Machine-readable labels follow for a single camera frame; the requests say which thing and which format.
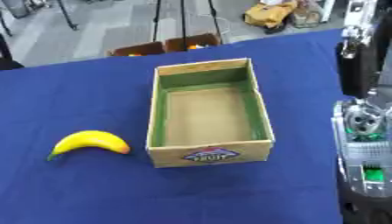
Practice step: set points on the tan cardboard box green inside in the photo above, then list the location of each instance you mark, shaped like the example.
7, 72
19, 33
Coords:
208, 116

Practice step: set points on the yellow bag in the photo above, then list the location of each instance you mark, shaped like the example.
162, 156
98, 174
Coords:
268, 14

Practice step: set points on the orange toy fruit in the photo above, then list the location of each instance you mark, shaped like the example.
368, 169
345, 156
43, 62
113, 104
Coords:
134, 54
196, 46

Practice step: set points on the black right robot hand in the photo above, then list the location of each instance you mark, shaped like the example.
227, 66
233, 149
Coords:
357, 73

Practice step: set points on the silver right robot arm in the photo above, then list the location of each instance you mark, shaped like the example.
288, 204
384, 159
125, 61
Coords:
363, 151

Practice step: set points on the black stand leg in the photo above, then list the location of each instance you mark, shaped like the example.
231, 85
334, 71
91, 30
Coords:
67, 14

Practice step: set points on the yellow toy banana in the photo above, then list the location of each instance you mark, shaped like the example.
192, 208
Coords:
88, 141

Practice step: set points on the black tripod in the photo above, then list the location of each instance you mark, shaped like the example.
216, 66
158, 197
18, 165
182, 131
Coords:
182, 20

